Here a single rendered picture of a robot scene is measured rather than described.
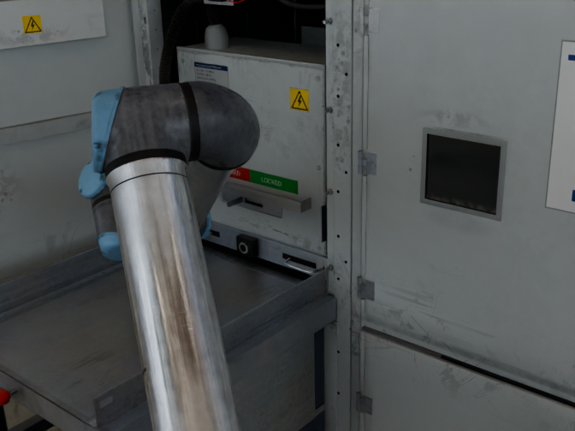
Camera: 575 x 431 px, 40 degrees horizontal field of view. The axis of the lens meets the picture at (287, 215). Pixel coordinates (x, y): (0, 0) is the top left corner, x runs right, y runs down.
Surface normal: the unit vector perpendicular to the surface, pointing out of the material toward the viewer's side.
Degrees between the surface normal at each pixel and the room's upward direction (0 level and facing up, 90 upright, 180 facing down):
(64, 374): 0
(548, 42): 90
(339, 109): 90
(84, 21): 90
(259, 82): 90
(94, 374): 0
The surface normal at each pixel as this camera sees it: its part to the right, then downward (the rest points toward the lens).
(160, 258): 0.01, -0.29
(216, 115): 0.57, -0.07
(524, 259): -0.64, 0.29
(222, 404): 0.71, -0.36
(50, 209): 0.63, 0.26
